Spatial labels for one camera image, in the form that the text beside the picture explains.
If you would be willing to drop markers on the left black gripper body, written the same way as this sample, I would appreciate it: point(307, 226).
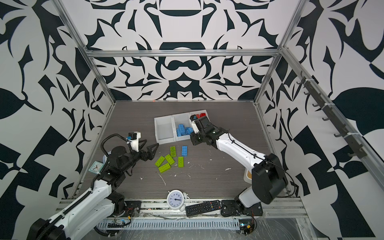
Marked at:
point(131, 158)

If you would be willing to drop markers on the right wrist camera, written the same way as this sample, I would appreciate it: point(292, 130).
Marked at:
point(193, 119)

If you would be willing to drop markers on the wall hook rail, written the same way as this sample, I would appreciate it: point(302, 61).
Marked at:
point(334, 115)

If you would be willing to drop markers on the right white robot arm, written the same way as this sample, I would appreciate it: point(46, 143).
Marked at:
point(268, 176)

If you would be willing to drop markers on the middle white bin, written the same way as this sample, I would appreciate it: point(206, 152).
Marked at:
point(181, 123)

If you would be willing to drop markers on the small green square clock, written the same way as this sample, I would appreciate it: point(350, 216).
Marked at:
point(96, 167)

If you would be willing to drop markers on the white cable duct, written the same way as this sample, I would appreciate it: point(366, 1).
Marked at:
point(178, 224)

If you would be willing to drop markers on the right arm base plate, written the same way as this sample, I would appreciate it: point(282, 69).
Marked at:
point(231, 208)

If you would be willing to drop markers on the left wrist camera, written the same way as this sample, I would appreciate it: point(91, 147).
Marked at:
point(133, 140)

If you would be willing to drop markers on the black remote control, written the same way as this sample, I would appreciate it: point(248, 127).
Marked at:
point(202, 208)

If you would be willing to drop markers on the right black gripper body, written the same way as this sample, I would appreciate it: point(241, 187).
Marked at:
point(198, 138)

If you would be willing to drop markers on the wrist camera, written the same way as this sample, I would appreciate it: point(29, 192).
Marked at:
point(133, 140)
point(193, 119)

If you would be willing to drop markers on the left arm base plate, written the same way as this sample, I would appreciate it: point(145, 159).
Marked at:
point(131, 209)

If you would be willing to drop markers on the right white bin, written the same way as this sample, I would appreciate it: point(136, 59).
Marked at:
point(199, 113)

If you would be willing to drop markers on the white bin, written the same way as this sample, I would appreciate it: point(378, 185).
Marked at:
point(181, 123)
point(199, 113)
point(164, 130)

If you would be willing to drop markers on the blue brick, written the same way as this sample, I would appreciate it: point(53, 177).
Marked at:
point(181, 130)
point(189, 131)
point(184, 151)

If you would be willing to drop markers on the red brick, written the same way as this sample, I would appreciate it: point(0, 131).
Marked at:
point(200, 115)

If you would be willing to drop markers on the blue brick bottom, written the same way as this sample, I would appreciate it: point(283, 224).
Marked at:
point(189, 131)

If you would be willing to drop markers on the left white bin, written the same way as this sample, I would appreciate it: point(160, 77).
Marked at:
point(164, 130)

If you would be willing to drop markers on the white analog clock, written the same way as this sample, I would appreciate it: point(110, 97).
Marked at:
point(176, 200)

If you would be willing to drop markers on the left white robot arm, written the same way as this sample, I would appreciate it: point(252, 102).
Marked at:
point(101, 200)

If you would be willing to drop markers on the green brick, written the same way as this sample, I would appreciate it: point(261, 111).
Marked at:
point(160, 161)
point(170, 160)
point(180, 162)
point(173, 152)
point(164, 168)

